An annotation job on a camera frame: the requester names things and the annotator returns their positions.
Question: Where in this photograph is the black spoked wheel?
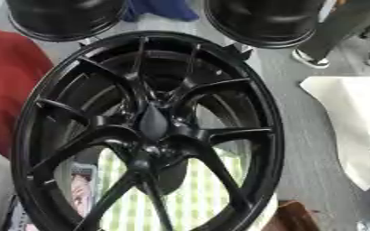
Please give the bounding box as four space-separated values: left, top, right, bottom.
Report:
11 30 288 231

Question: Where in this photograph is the black round wheel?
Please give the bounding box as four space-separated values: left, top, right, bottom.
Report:
202 0 330 50
3 0 130 42

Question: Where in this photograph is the blue fabric item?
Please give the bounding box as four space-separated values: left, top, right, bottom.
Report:
120 0 201 23

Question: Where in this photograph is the pink printed package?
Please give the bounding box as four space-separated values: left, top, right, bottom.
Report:
68 163 98 218

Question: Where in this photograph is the brown wooden furniture piece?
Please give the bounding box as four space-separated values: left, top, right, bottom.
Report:
262 200 323 231

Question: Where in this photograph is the white sheet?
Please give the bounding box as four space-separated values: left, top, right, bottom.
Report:
299 75 370 192

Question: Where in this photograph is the person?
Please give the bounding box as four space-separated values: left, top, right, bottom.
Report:
291 0 370 69

